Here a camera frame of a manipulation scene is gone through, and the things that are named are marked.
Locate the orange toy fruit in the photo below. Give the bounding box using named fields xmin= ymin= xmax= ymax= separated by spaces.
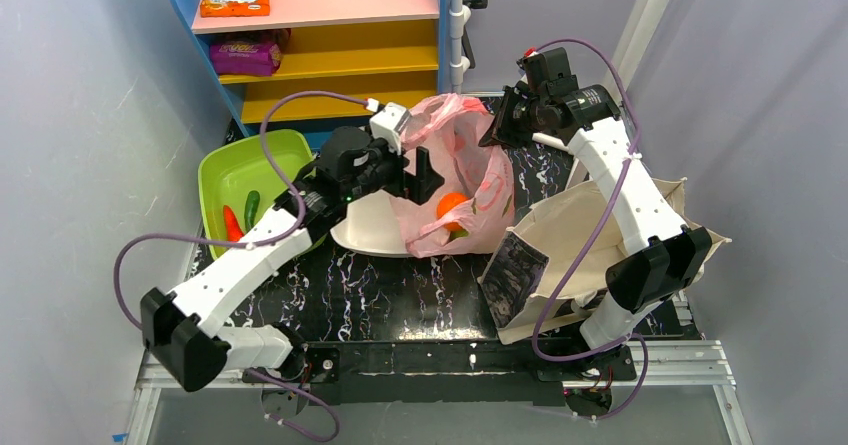
xmin=436 ymin=192 xmax=468 ymax=233

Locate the pink plastic grocery bag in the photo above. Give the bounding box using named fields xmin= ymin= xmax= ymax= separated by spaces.
xmin=390 ymin=93 xmax=515 ymax=258

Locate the green toy cucumber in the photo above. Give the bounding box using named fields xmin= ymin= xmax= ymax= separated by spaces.
xmin=243 ymin=190 xmax=261 ymax=231

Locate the red toy chili pepper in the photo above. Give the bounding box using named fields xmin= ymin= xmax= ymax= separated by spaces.
xmin=222 ymin=205 xmax=244 ymax=242

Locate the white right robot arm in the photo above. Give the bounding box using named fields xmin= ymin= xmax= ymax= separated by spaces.
xmin=479 ymin=40 xmax=712 ymax=361

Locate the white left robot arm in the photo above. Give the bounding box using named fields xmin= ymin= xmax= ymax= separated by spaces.
xmin=140 ymin=127 xmax=444 ymax=392

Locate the beige canvas tote bag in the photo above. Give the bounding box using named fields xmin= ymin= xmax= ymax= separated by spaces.
xmin=478 ymin=174 xmax=731 ymax=347

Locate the purple snack bag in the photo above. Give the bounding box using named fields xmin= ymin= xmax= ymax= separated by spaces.
xmin=208 ymin=28 xmax=291 ymax=77

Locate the white rectangular tray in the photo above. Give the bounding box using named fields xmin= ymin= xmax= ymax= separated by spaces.
xmin=330 ymin=191 xmax=410 ymax=258

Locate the white pvc pipe stand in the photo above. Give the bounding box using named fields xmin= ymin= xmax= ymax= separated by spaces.
xmin=447 ymin=0 xmax=489 ymax=94

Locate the green plastic tray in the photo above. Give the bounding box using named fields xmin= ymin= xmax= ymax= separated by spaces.
xmin=197 ymin=136 xmax=286 ymax=240

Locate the colourful wooden shelf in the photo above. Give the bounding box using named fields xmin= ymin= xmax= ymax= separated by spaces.
xmin=170 ymin=0 xmax=450 ymax=135

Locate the aluminium base frame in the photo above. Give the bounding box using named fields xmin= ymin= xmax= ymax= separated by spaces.
xmin=125 ymin=87 xmax=754 ymax=445

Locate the white camera pole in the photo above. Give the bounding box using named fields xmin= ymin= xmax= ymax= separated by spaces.
xmin=612 ymin=0 xmax=670 ymax=87

